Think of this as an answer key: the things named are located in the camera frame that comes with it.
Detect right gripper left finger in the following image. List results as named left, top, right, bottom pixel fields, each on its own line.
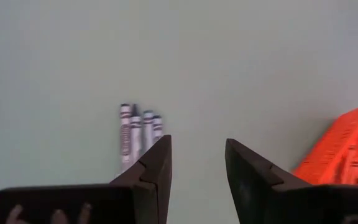
left=0, top=135, right=173, bottom=224

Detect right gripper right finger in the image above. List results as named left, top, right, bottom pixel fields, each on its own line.
left=224, top=138, right=358, bottom=224

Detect orange mesh basket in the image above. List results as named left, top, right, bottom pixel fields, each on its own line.
left=292, top=99, right=358, bottom=187

